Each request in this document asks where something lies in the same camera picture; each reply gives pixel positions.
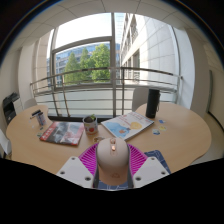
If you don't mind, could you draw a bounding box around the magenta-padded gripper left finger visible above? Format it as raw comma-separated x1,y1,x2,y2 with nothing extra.
55,142,100,189

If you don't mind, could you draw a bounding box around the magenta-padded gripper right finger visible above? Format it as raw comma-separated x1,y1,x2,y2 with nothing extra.
126,143,170,189

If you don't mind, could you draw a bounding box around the beige computer mouse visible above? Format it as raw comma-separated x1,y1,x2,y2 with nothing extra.
96,137,130,187

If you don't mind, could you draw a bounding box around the blue patterned mouse pad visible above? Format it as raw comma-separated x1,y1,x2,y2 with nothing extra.
93,149,172,192

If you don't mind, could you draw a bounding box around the red and black magazine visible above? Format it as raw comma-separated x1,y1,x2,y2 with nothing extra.
39,121,86,147

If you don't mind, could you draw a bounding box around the clear round sticker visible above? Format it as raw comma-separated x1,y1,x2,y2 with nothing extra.
93,135,105,144

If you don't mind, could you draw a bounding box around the printed tin with plant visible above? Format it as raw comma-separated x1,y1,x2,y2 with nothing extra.
82,114,99,135

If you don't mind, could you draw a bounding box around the white illustrated booklet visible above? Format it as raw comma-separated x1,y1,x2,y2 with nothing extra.
100,111,155,142

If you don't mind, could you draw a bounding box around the white printed can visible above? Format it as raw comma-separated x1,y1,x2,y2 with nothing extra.
35,111,47,127

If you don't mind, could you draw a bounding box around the black cylinder speaker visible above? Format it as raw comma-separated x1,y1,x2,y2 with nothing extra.
145,88,161,119

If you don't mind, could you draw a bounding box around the dark pen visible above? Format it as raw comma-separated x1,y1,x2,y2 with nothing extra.
29,109,42,120

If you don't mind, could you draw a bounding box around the white chair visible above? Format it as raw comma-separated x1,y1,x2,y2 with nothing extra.
131,87,150,112
0,129,13,158

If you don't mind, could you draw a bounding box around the metal balcony railing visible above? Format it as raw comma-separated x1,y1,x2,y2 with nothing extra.
29,66,184,118

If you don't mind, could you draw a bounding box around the black letter tray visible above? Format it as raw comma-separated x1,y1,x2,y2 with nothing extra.
2,92,24,125

